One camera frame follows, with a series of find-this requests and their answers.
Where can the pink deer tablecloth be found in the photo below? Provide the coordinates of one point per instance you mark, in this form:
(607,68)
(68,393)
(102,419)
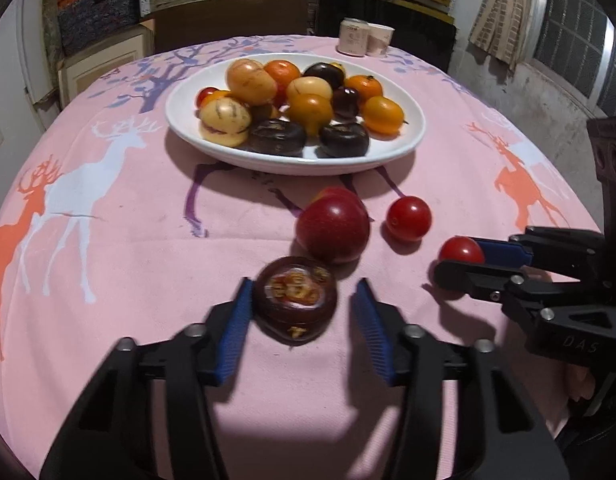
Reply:
(123,229)

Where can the yellow orange fruit on plate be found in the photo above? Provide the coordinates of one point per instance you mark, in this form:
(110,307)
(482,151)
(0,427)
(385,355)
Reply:
(310,111)

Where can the framed board leaning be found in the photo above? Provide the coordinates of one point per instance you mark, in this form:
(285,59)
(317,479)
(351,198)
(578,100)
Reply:
(77,72)

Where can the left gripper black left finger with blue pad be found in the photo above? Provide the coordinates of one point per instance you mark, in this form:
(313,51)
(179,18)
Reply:
(109,432)

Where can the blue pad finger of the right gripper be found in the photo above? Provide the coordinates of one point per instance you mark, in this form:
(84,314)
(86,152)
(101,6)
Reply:
(538,245)

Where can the yellow pepino purple stripe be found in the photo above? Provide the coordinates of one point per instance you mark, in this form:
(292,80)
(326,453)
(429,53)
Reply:
(225,115)

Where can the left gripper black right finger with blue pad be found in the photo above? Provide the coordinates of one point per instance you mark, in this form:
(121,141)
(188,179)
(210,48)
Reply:
(500,432)

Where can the dark purple fruit on plate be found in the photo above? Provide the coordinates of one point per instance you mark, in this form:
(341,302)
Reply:
(345,103)

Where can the yellow oval fruit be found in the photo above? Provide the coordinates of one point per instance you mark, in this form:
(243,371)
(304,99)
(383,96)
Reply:
(383,116)

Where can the large yellow striped melon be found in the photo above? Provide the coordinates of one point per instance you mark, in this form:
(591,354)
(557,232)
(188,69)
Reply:
(249,82)

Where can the red cherry tomato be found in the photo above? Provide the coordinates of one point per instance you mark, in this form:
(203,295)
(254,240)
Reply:
(408,219)
(204,94)
(461,248)

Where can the white oval plate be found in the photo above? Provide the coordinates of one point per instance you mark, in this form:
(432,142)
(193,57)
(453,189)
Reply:
(180,112)

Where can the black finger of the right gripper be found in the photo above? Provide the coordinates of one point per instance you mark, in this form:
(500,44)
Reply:
(479,281)

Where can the small yellow striped fruit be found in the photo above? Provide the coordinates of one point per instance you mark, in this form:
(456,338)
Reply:
(309,85)

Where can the beige patterned curtain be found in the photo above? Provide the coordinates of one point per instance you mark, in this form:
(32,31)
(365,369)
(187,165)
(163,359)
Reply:
(500,29)

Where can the white paper cup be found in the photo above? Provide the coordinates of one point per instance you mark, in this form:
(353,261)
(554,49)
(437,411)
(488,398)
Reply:
(379,40)

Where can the large red plum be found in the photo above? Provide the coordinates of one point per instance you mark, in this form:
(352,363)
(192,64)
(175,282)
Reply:
(333,230)

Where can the orange tangerine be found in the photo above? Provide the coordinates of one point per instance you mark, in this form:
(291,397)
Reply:
(367,86)

